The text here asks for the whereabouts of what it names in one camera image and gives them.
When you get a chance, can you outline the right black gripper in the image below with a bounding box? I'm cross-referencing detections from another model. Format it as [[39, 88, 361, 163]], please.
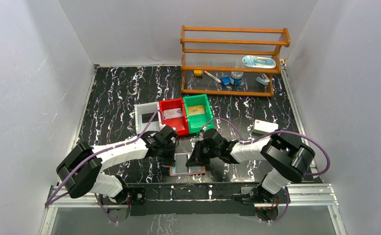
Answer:
[[185, 140, 220, 166]]

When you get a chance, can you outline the black card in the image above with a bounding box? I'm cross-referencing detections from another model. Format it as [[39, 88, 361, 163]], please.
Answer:
[[141, 113, 158, 124]]

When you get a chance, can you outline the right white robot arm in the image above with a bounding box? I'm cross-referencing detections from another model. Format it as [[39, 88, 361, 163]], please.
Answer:
[[186, 129, 315, 203]]

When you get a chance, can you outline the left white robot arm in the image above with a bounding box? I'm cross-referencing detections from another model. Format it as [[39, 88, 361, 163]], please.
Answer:
[[56, 125, 178, 204]]

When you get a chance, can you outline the white silver card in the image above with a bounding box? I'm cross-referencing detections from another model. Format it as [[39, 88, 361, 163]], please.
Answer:
[[163, 108, 183, 119]]

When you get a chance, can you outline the gold yellow card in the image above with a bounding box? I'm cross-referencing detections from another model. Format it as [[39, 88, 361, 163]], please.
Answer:
[[187, 105, 205, 116]]

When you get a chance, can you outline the red plastic bin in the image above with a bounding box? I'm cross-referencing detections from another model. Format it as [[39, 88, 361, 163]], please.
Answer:
[[159, 98, 189, 136]]

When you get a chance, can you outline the green plastic bin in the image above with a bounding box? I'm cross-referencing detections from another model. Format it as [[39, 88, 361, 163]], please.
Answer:
[[183, 94, 214, 134]]

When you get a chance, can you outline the white plastic bin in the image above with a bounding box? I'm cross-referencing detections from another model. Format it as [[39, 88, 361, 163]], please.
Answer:
[[134, 102, 162, 135]]

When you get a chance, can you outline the white box red label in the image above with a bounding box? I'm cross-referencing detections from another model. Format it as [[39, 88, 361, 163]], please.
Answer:
[[252, 119, 279, 135]]

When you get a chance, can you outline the red white marker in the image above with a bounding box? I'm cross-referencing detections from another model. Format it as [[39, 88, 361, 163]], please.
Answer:
[[203, 70, 222, 84]]

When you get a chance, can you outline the blue small block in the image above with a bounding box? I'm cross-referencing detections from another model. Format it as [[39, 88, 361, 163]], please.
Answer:
[[221, 76, 230, 86]]

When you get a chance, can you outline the yellow small block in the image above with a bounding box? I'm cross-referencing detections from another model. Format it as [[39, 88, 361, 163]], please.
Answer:
[[193, 70, 203, 77]]

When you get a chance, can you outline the wooden shelf rack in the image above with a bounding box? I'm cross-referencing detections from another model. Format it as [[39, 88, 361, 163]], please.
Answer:
[[180, 25, 291, 97]]

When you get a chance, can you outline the grey stapler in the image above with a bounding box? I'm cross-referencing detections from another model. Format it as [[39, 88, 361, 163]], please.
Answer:
[[256, 74, 270, 86]]

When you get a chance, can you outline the clear blister package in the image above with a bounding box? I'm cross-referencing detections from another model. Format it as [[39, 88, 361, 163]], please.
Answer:
[[242, 55, 276, 69]]

